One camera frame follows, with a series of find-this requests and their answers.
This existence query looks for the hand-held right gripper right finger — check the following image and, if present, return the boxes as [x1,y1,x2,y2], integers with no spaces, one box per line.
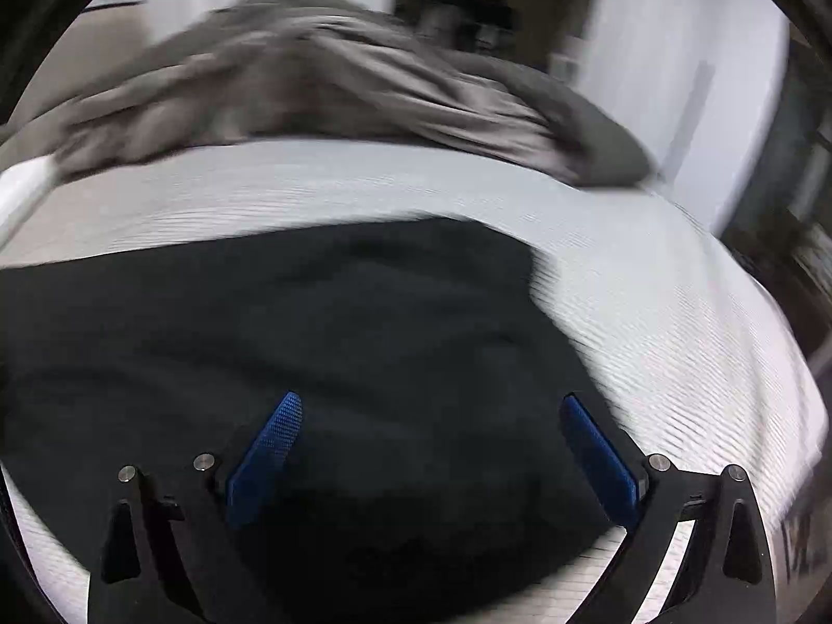
[560,393,778,624]

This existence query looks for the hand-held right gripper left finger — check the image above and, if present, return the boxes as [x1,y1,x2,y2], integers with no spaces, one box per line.
[87,392,304,624]

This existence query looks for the black pants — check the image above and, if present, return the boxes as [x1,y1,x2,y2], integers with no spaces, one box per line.
[0,217,641,624]

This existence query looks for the white honeycomb-patterned bed mattress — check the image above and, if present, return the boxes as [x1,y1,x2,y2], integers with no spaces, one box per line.
[0,139,829,624]

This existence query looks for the grey blanket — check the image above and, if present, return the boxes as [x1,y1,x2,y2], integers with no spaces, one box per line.
[0,0,657,189]

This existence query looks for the dark furniture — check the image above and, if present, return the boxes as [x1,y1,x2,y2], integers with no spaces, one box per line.
[393,0,605,72]

